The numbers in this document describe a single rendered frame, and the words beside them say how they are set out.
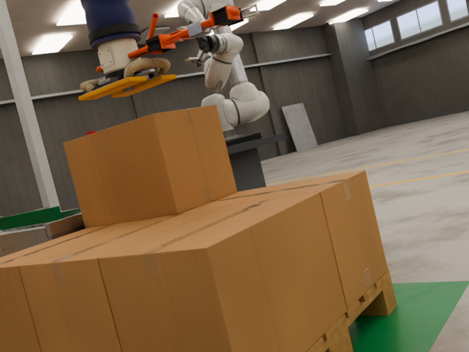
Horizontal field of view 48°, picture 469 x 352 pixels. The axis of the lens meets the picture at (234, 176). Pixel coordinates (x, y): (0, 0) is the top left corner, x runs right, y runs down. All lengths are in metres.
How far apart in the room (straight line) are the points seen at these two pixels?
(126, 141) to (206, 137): 0.34
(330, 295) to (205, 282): 0.56
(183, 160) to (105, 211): 0.46
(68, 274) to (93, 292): 0.11
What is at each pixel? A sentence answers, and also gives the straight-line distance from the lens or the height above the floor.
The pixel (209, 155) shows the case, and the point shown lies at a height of 0.73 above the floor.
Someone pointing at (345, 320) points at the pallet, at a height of 0.13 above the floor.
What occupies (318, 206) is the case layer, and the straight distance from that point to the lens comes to 1.69.
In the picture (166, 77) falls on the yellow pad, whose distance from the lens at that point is 2.37.
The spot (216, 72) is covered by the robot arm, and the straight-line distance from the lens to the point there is 2.61.
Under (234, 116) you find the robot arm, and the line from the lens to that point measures 2.91.
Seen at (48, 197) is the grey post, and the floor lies 0.66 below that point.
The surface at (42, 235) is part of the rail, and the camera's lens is 2.52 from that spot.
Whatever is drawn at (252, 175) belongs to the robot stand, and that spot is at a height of 0.56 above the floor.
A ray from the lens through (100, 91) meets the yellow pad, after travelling 2.34.
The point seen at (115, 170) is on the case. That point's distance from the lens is 2.27.
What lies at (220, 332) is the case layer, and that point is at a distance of 1.29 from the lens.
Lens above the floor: 0.76
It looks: 4 degrees down
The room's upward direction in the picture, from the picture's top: 14 degrees counter-clockwise
